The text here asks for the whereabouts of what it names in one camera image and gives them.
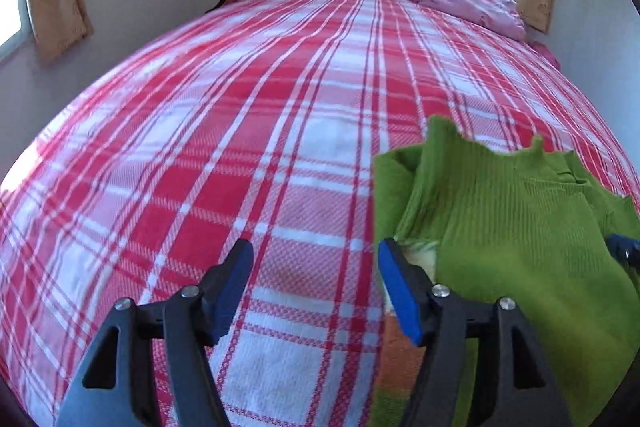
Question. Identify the pink pillow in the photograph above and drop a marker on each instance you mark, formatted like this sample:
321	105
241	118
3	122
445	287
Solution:
470	2

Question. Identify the large sliding window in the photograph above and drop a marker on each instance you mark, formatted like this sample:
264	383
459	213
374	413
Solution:
12	17

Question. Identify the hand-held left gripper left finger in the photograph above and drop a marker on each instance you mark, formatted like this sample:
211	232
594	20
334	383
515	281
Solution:
232	292

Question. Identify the red white plaid bedspread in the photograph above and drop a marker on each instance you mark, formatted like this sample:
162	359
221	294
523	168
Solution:
250	107

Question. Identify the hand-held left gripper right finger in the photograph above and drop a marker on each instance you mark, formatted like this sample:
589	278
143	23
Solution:
400	292

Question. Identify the pink cloth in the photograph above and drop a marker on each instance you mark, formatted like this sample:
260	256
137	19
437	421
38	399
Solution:
547	54

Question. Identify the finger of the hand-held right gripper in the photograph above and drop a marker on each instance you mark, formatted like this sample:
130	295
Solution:
624	248

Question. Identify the green orange striped knit sweater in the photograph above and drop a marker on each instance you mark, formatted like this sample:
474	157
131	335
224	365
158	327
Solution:
500	232

